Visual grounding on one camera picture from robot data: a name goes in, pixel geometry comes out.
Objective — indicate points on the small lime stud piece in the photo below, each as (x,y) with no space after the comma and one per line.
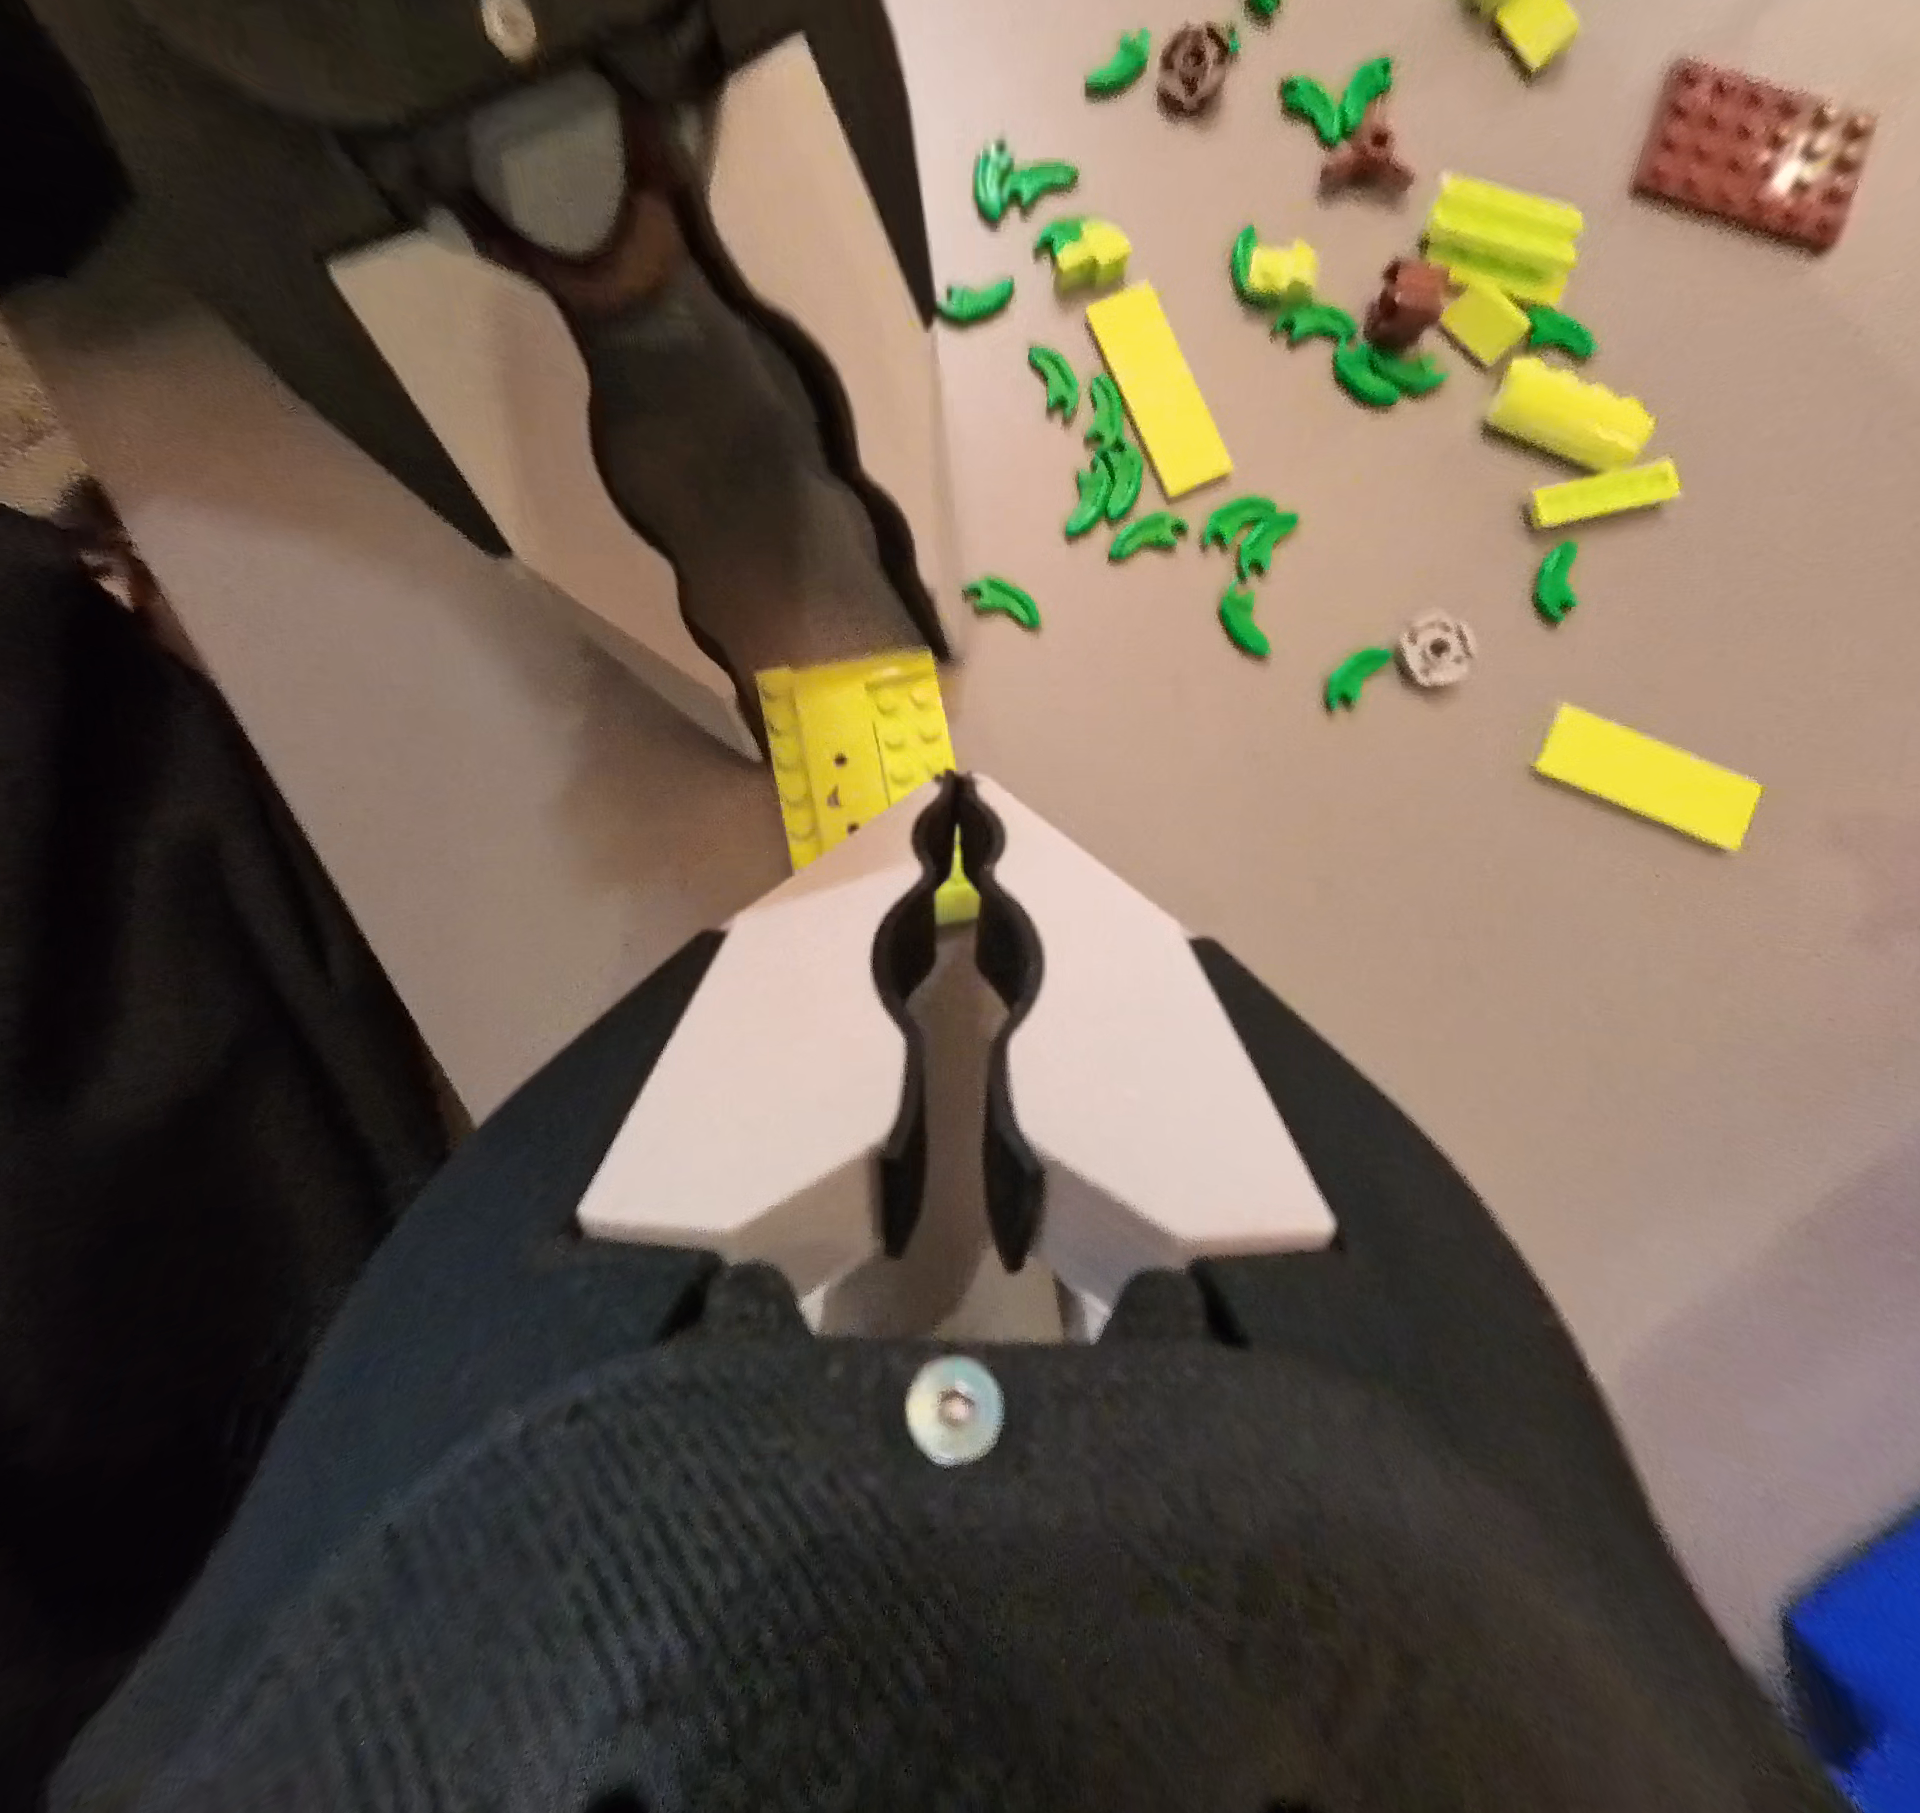
(1286,267)

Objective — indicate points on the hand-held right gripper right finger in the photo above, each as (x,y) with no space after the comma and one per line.
(1171,1093)

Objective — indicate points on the dark round plate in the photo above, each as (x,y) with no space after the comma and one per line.
(1197,70)

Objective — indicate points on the stack of lime bricks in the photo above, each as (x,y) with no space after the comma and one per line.
(1501,239)

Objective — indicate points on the scatter of green leaf pieces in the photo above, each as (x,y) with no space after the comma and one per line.
(1006,598)

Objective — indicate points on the large brown studded plate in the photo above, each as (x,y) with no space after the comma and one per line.
(1756,155)

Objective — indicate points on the lime rounded corner piece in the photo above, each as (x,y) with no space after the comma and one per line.
(1098,256)

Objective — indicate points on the blue bin with printed tag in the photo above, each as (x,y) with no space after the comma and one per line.
(1861,1664)

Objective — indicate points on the lime tile with face print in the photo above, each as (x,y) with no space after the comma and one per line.
(827,771)

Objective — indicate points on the long lime tile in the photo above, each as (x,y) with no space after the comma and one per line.
(1647,776)
(1158,389)

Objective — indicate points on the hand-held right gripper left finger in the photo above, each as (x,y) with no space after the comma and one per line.
(750,1093)

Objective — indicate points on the large lime half-round brick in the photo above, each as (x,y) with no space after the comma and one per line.
(1568,414)

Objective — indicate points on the person's black clothing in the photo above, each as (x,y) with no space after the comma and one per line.
(151,1018)

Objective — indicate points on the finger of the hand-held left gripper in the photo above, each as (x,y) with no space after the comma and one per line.
(481,419)
(841,239)

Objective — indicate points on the small lime square tile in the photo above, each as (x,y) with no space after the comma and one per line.
(1486,325)
(1538,26)

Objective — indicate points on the grey round plate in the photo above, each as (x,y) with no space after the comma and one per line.
(1435,647)

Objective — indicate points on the brown stump piece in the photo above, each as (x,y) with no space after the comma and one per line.
(1406,306)

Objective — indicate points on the brown and lime brick assembly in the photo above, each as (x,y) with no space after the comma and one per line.
(901,734)

